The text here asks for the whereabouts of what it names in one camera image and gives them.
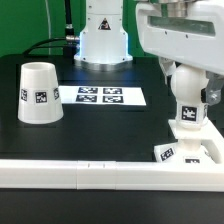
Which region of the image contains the white lamp shade cone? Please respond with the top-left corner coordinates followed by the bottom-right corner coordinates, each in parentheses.
top-left (18, 62), bottom-right (63, 124)

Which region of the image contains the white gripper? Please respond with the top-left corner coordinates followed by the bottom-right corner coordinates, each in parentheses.
top-left (135, 0), bottom-right (224, 85)

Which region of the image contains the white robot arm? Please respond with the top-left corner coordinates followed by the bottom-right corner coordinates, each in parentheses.
top-left (74, 0), bottom-right (224, 105)

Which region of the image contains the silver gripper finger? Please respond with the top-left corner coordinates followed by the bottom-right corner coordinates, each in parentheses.
top-left (205, 71), bottom-right (224, 104)

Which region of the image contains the white marker sheet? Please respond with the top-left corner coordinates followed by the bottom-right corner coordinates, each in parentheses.
top-left (59, 86), bottom-right (146, 106)

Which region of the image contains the white L-shaped fence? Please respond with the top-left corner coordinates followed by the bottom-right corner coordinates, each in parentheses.
top-left (0, 120), bottom-right (224, 192)

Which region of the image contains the black cable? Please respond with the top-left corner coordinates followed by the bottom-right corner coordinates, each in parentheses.
top-left (22, 0), bottom-right (81, 56)

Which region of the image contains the thin white cable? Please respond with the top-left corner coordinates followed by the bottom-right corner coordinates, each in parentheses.
top-left (45, 0), bottom-right (53, 56)

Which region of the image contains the white lamp bulb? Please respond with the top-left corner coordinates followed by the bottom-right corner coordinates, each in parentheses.
top-left (171, 64), bottom-right (208, 129)

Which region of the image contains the white lamp base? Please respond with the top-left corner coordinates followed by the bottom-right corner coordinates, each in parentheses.
top-left (154, 119), bottom-right (215, 164)

